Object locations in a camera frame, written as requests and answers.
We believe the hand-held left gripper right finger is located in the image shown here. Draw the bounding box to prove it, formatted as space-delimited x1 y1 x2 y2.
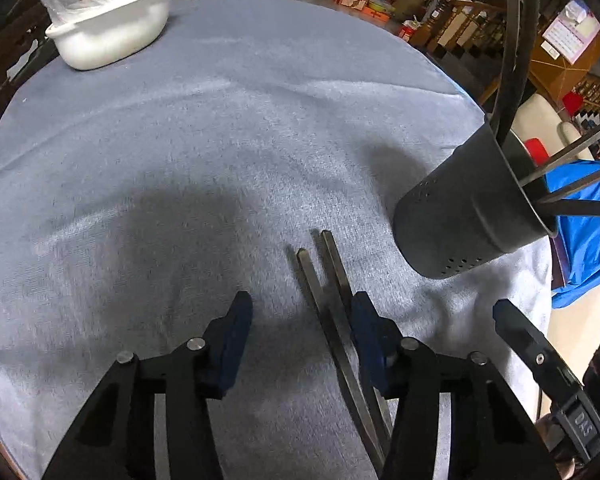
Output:
350 291 561 480

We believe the wall calendar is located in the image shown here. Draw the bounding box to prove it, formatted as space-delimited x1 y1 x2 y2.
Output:
542 0 600 64

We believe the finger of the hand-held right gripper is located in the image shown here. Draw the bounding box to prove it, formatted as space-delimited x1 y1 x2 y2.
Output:
492 298 586 411

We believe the cream sofa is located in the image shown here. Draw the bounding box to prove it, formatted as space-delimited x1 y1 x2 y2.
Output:
510 92 587 161

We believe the white plastic basin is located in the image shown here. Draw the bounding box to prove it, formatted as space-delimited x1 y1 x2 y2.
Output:
45 0 178 71

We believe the dark wooden sideboard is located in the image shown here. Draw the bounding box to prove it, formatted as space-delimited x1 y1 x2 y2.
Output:
0 0 56 131

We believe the red child chair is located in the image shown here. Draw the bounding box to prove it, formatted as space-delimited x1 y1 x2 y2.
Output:
525 137 552 166

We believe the wooden stair railing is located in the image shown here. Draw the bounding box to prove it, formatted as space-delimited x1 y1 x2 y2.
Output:
420 0 511 56

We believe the blue table cover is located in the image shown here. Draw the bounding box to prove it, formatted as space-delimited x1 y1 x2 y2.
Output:
547 160 600 310

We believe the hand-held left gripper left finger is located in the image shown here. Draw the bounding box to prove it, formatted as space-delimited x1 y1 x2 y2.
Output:
40 290 254 480

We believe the grey perforated chopstick holder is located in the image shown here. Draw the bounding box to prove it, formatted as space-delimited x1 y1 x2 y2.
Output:
392 115 561 280

